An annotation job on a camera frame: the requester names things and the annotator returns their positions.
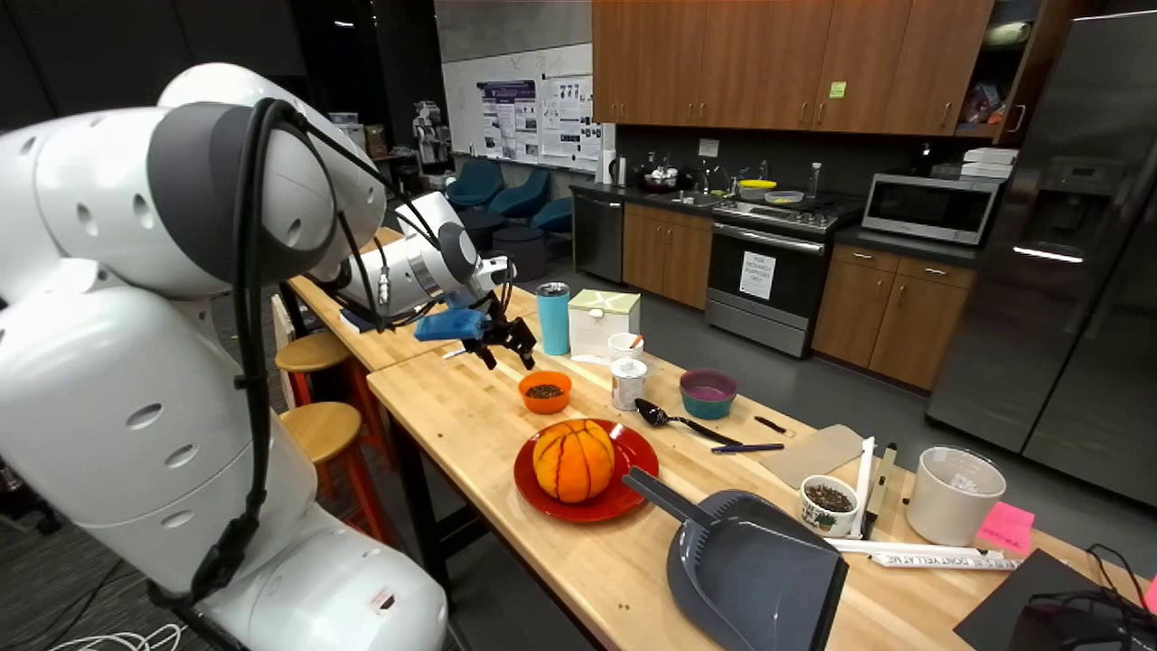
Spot white power strip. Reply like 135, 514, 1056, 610
828, 534, 1022, 575

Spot white floor cable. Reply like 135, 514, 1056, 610
46, 617, 193, 651

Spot white handled brush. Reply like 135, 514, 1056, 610
850, 435, 881, 544

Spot clear plastic sheet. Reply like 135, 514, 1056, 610
755, 425, 869, 493

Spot blue wrist camera box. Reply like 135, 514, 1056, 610
411, 305, 492, 346

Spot large white cup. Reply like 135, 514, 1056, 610
903, 445, 1010, 550

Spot orange pumpkin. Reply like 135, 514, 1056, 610
533, 415, 622, 508

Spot pink sticky note pad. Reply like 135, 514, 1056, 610
972, 499, 1042, 558

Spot white printed mug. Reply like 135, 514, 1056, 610
608, 353, 650, 415

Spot grey dustpan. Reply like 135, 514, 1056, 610
622, 467, 850, 651

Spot open cabinet shelf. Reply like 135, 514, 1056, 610
955, 0, 1078, 146

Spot orange bowl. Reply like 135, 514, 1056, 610
517, 369, 574, 419

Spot silver microwave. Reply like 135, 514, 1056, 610
857, 171, 1005, 249

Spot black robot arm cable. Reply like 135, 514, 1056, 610
177, 97, 444, 609

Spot white wall poster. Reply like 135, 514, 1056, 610
443, 42, 618, 179

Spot folded white towels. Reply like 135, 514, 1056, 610
957, 146, 1022, 186

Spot blue lounge chairs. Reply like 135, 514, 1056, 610
444, 157, 579, 239

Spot teal tumbler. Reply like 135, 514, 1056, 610
533, 280, 574, 358

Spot stainless steel oven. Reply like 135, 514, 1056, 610
700, 196, 845, 362

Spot wooden base cabinet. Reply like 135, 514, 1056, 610
618, 198, 716, 315
809, 244, 980, 394

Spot black dishwasher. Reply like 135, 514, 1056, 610
570, 187, 628, 287

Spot stainless steel refrigerator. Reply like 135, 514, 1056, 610
922, 9, 1157, 509

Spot round wooden stool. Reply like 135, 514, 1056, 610
273, 328, 357, 410
280, 397, 393, 548

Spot red plate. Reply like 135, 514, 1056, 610
511, 425, 661, 529

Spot metal kettle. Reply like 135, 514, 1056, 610
638, 157, 684, 196

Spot small white bean bowl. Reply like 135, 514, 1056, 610
794, 472, 862, 540

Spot purple teal bowl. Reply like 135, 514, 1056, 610
678, 369, 743, 425

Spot wooden wall cabinets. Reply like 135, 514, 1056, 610
591, 0, 998, 139

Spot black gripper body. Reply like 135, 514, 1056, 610
462, 287, 535, 353

